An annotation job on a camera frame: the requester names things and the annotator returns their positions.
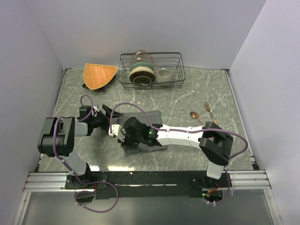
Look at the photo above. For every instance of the black wire dish rack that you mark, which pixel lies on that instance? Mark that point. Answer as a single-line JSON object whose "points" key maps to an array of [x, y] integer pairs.
{"points": [[168, 60]]}

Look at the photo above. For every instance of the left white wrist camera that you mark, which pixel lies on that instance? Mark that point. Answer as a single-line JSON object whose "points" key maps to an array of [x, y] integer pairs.
{"points": [[95, 110]]}

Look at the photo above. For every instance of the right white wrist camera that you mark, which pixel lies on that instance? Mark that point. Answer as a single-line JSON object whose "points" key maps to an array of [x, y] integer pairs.
{"points": [[117, 130]]}

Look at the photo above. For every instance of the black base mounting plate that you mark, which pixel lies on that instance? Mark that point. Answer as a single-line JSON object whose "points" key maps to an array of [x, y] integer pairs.
{"points": [[149, 184]]}

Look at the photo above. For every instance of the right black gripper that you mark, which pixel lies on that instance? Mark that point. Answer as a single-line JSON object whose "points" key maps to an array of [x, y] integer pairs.
{"points": [[125, 143]]}

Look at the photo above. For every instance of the copper spoon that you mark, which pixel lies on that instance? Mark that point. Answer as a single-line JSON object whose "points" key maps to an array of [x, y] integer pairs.
{"points": [[196, 116]]}

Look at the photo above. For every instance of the brown dark bowl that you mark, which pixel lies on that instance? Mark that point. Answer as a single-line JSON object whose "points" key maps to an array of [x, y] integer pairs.
{"points": [[142, 78]]}

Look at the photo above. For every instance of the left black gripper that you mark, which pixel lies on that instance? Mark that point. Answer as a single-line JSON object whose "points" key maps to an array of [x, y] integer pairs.
{"points": [[106, 119]]}

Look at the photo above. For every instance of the striped grey ceramic cup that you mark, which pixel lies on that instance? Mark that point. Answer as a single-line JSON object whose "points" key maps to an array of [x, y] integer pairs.
{"points": [[164, 77]]}

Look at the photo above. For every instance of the green plate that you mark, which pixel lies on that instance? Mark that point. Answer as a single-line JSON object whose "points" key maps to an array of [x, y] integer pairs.
{"points": [[141, 64]]}

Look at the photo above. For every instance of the grey cloth napkin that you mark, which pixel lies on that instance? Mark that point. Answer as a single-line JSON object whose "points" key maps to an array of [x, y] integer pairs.
{"points": [[154, 116]]}

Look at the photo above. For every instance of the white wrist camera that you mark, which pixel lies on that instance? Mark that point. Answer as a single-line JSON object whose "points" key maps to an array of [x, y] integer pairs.
{"points": [[117, 130], [95, 110]]}

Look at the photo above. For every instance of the woven orange wicker tray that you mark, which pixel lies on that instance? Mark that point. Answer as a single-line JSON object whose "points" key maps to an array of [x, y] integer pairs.
{"points": [[96, 75]]}

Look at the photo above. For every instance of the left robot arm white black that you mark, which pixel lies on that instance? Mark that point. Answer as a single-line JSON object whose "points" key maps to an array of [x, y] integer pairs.
{"points": [[57, 139]]}

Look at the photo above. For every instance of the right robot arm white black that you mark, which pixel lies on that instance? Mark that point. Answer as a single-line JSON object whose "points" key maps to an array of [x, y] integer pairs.
{"points": [[210, 138]]}

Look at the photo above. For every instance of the copper fork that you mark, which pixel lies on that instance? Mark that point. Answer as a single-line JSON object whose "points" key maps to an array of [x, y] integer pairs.
{"points": [[207, 108]]}

